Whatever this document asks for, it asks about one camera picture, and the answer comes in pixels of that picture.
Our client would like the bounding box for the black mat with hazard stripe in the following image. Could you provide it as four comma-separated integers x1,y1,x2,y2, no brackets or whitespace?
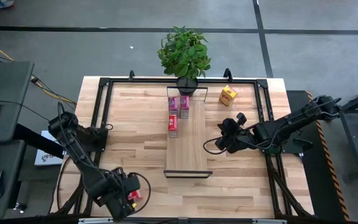
286,90,351,222

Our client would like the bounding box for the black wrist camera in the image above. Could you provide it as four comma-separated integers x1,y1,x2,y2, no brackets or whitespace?
236,112,248,126
112,167,127,182

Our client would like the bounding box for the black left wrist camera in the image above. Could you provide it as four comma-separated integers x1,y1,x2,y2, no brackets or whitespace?
112,167,127,182

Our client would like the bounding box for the pink cereal box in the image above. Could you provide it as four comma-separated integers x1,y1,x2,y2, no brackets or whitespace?
180,95,190,119
168,96,178,116

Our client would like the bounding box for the grey desk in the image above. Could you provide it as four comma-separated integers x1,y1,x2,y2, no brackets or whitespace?
0,60,35,144
0,139,27,220

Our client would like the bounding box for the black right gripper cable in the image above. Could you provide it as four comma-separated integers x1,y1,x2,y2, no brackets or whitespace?
203,136,229,156

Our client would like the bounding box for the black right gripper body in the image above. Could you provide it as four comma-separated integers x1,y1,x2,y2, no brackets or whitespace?
224,118,256,154

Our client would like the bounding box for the yellow cereal box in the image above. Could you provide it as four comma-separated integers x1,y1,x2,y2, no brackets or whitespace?
218,85,239,107

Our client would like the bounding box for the black metal stand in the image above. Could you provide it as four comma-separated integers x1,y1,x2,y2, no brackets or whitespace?
323,81,358,183

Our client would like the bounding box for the black floor cable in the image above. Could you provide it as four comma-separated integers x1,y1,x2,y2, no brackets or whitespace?
29,74,77,110

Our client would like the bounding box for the white cardboard box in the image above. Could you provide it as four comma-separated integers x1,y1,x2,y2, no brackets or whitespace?
34,129,68,167

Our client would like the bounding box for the black metal table frame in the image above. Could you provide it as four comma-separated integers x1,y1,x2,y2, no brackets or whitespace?
50,68,315,218

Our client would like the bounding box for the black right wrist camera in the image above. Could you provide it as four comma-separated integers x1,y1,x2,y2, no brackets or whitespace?
236,112,248,126

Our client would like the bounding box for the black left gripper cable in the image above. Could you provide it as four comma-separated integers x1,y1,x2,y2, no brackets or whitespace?
128,172,152,216

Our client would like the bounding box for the wooden shelf with black frame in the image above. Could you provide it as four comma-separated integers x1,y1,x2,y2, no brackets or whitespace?
163,86,213,179

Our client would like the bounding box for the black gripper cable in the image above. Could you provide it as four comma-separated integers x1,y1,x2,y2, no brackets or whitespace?
128,172,152,216
203,136,229,156

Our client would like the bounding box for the silver bracket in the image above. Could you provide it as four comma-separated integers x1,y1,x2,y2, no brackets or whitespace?
78,217,114,224
252,218,287,224

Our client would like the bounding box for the green plant in black pot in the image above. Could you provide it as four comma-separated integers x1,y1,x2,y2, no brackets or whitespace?
156,26,212,98

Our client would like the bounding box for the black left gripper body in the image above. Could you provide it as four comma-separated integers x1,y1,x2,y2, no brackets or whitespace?
104,180,130,208

